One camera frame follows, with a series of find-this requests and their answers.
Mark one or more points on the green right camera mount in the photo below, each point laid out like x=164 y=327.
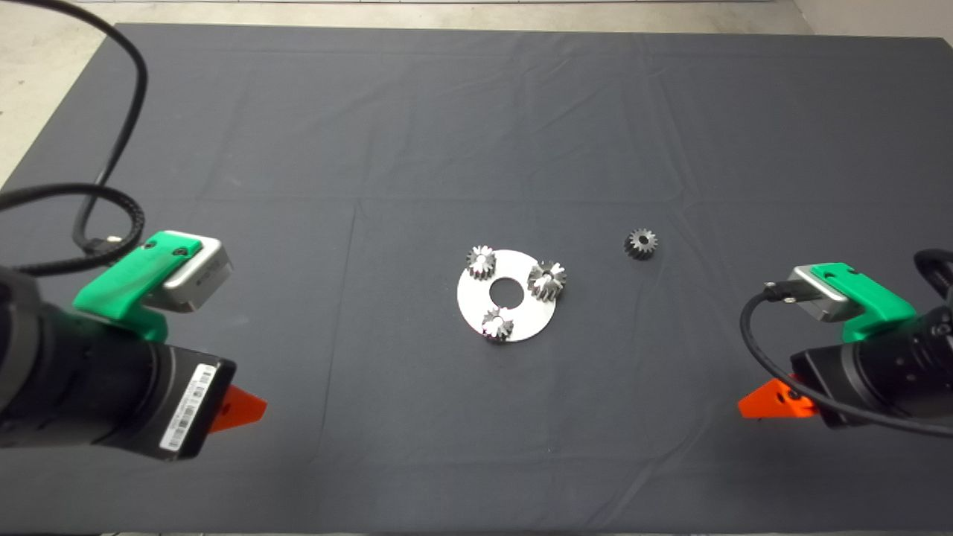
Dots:
x=871 y=298

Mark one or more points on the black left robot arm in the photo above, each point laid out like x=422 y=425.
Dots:
x=67 y=372

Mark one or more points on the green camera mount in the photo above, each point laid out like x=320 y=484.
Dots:
x=871 y=298
x=126 y=283

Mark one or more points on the small steel gear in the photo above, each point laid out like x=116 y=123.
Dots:
x=482 y=263
x=641 y=244
x=497 y=324

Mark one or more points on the round metal plate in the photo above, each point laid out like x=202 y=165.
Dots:
x=476 y=298

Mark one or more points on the silver right camera box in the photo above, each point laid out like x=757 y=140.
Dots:
x=815 y=294

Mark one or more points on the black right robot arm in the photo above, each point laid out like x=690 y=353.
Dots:
x=916 y=365

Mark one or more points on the silver camera box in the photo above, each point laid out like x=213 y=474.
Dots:
x=197 y=283
x=815 y=294

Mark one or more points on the larger steel gear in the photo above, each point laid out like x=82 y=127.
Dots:
x=547 y=281

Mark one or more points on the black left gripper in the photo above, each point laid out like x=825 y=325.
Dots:
x=186 y=402

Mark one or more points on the dark table cloth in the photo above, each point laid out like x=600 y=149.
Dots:
x=447 y=112

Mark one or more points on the green left camera mount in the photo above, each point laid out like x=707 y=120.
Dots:
x=126 y=283

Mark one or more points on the silver left camera box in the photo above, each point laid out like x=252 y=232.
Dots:
x=197 y=283

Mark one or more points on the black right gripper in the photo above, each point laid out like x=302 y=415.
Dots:
x=834 y=380

